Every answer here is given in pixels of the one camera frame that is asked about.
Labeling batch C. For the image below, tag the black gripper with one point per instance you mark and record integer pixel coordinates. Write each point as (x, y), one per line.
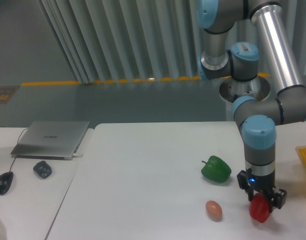
(264, 185)

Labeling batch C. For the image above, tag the red bell pepper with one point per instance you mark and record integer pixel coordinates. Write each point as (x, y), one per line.
(259, 208)

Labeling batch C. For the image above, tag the black computer mouse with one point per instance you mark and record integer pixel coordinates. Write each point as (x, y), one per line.
(6, 180)

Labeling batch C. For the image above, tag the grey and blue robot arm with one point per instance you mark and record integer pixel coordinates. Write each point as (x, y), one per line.
(258, 105)

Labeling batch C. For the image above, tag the green bell pepper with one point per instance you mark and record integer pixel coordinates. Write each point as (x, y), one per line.
(216, 169)

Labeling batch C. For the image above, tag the brown egg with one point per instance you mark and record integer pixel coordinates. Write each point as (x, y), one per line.
(213, 210)

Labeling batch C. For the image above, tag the black power adapter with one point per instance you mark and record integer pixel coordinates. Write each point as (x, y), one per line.
(43, 169)

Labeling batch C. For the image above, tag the silver closed laptop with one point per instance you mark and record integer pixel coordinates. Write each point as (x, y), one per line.
(56, 140)

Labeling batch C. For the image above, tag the brown floor sign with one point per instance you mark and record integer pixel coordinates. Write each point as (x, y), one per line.
(6, 93)

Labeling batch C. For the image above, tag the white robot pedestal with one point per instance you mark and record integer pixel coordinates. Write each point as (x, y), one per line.
(231, 89)

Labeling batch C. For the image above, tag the white corrugated wall panel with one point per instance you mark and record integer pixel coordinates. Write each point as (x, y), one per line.
(115, 41)

